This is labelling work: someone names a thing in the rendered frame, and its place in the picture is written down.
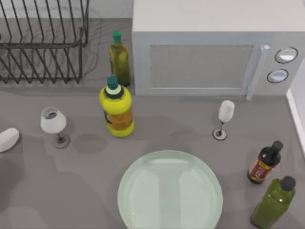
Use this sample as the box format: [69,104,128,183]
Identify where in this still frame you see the yellow bottle with green cap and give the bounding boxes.
[99,76,135,138]

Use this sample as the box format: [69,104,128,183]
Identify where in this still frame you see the slim olive oil bottle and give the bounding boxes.
[108,31,131,87]

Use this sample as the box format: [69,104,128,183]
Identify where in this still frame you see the narrow white wine glass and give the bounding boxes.
[212,100,235,140]

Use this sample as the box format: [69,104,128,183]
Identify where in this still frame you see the pale green round plate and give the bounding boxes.
[117,149,224,229]

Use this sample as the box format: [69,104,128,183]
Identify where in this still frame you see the pale microwave oven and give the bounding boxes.
[131,0,305,101]

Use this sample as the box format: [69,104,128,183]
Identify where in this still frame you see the wide white wine glass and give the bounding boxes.
[40,106,71,149]

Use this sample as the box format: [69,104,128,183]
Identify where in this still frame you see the dark bottle with red label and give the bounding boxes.
[247,140,284,185]

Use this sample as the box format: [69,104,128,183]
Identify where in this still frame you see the small microwave knob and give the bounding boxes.
[266,68,290,84]

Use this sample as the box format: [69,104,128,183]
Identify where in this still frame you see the large microwave knob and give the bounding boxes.
[274,47,299,64]

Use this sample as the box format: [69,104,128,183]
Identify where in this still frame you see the pale grey rounded box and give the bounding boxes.
[0,127,20,153]

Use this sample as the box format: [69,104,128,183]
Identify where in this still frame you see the green bottle with black cap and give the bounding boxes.
[250,176,296,229]

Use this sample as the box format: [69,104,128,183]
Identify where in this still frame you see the microwave door handle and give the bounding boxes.
[245,44,271,101]

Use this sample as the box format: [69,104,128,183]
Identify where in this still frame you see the dark wire dish rack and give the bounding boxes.
[0,0,91,84]

